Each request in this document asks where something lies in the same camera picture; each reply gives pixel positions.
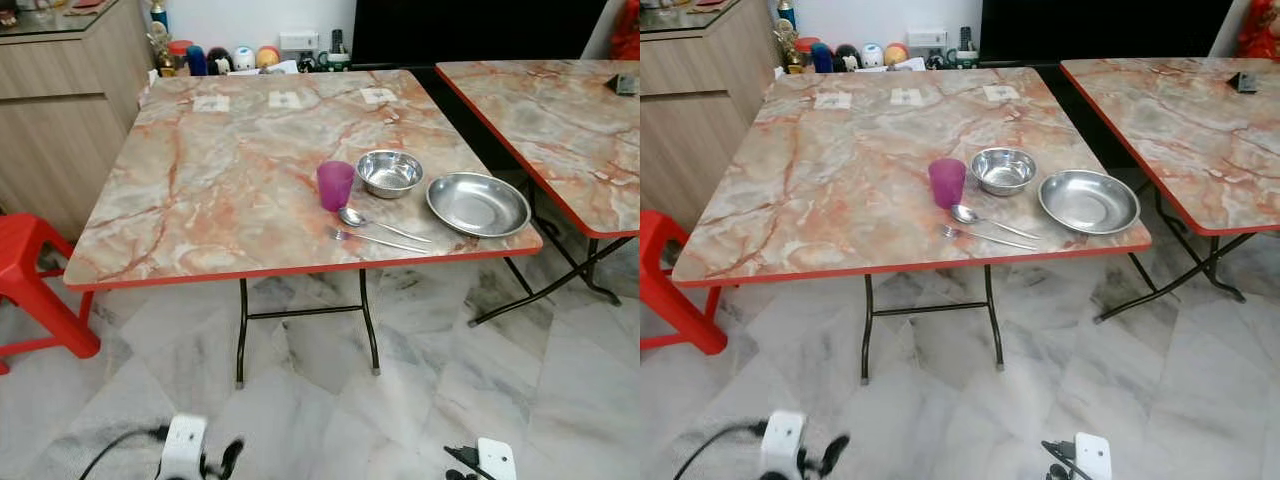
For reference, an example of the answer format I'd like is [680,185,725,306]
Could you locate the red hanging decoration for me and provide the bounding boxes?
[1237,0,1280,61]
[610,0,641,61]

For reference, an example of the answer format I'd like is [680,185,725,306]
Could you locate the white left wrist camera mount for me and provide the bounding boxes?
[760,410,807,480]
[158,415,208,480]

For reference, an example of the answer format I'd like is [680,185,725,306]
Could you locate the black television screen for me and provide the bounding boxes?
[350,0,611,69]
[980,0,1236,66]

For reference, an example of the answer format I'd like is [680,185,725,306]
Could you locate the stainless steel bowl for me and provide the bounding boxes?
[970,147,1038,197]
[356,150,425,199]

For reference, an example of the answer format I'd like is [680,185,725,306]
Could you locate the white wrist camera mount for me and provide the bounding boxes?
[158,415,208,480]
[1074,432,1113,480]
[477,438,518,480]
[760,410,807,480]

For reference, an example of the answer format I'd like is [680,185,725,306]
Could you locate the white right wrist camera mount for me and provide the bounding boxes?
[477,438,518,480]
[1074,432,1113,480]

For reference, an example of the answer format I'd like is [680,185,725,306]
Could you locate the gold trophy with blue ball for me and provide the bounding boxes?
[775,0,806,74]
[147,0,179,78]

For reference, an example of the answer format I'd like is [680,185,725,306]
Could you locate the light wooden cabinet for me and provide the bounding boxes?
[640,0,781,233]
[0,0,156,241]

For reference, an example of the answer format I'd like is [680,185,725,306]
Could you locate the red plastic stool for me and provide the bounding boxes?
[640,209,728,356]
[0,213,101,376]

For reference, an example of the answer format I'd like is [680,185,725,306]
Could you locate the marble-top folding table red edge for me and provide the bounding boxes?
[1060,57,1280,323]
[672,66,1153,386]
[62,68,544,391]
[436,60,641,327]

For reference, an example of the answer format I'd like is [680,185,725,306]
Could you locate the stainless steel fork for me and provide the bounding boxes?
[328,228,429,255]
[941,225,1039,252]

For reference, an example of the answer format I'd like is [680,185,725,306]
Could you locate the stainless steel plate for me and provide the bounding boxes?
[426,172,532,239]
[1038,170,1142,237]

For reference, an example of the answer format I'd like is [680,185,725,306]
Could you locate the purple plastic cup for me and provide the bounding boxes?
[928,158,967,210]
[317,160,357,212]

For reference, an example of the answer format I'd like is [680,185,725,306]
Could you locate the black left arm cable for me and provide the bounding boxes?
[672,420,769,480]
[78,425,169,480]

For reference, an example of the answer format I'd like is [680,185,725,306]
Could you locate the stainless steel spoon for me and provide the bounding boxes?
[337,207,433,244]
[950,204,1041,241]

